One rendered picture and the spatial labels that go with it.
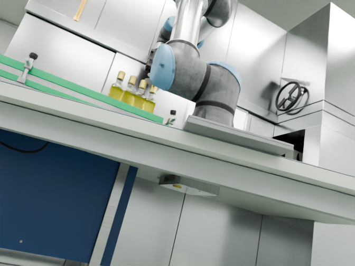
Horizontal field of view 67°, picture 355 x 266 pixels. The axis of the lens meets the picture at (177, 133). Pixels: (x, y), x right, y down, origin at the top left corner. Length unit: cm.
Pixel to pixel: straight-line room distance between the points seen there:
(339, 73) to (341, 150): 49
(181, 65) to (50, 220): 72
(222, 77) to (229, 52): 118
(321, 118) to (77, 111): 138
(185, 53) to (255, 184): 39
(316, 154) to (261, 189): 98
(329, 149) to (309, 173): 100
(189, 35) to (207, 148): 36
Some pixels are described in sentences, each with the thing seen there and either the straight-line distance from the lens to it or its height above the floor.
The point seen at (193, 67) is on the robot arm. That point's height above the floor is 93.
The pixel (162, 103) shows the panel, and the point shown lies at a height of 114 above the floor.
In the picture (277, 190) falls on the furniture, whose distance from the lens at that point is 73.
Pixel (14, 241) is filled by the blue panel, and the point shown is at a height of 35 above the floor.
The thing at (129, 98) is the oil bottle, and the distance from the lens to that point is 131.
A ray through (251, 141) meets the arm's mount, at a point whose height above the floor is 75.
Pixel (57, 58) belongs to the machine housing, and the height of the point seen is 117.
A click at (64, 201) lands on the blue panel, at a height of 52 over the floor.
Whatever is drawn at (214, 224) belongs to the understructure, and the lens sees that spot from 164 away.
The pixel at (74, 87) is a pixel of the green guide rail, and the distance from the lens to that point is 117.
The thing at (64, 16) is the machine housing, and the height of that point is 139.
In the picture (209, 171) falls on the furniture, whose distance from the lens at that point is 68.
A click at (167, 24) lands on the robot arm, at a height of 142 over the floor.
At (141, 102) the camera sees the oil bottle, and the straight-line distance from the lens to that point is 132.
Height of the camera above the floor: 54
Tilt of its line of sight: 18 degrees up
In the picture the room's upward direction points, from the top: 14 degrees clockwise
